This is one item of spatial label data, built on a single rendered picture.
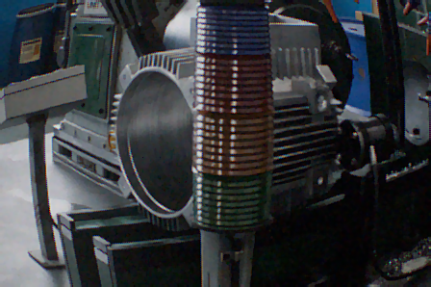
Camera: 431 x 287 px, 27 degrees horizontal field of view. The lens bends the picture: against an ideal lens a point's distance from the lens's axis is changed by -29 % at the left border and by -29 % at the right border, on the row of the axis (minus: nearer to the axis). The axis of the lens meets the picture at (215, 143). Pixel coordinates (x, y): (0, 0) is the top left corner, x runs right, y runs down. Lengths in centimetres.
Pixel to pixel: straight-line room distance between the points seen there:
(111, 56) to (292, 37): 58
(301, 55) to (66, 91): 31
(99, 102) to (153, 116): 52
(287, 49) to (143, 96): 17
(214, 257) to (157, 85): 41
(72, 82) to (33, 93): 8
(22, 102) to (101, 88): 51
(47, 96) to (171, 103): 18
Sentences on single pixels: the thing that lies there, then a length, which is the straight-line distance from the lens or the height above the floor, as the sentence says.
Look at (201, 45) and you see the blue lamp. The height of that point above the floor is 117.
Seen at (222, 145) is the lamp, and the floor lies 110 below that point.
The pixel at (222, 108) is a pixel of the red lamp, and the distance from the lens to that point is 90.
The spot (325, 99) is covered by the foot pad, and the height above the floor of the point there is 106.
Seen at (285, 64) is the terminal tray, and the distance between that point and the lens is 129.
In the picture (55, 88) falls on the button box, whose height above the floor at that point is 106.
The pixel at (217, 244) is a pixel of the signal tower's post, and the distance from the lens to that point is 94.
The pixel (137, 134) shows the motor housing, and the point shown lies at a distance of 134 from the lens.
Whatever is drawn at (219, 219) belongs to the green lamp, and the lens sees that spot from 92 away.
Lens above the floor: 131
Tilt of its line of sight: 14 degrees down
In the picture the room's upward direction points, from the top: 1 degrees clockwise
